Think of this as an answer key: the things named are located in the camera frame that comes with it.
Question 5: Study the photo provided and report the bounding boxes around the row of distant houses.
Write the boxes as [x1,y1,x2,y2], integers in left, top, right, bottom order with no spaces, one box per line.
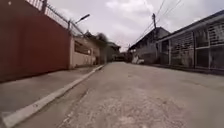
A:
[83,30,122,65]

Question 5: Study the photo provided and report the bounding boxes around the grey gabled house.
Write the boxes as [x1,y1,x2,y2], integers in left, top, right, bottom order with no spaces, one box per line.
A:
[127,26,171,65]

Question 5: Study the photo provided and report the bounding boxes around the grey concrete road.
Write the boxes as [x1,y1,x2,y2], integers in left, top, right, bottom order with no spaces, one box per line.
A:
[14,61,224,128]

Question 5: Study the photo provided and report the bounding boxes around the utility pole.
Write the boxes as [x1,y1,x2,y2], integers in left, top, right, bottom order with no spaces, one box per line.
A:
[151,13,159,61]

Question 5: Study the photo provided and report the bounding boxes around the street lamp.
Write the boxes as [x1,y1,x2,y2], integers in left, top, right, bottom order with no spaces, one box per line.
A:
[74,13,91,25]

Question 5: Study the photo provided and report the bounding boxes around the grey pavement with kerb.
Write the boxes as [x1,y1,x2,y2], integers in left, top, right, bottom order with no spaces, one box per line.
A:
[0,63,106,128]

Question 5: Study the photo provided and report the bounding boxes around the building with barred front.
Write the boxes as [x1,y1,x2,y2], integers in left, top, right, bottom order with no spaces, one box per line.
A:
[155,9,224,72]

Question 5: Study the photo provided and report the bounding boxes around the beige wall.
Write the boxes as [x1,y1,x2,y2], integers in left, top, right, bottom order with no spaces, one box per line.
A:
[69,35,101,70]

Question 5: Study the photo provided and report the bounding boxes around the overhead wires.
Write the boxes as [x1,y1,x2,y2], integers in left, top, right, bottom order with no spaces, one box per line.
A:
[129,0,184,48]

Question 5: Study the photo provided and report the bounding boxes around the red metal wall with fence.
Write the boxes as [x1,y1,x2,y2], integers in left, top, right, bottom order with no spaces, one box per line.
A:
[0,0,84,84]

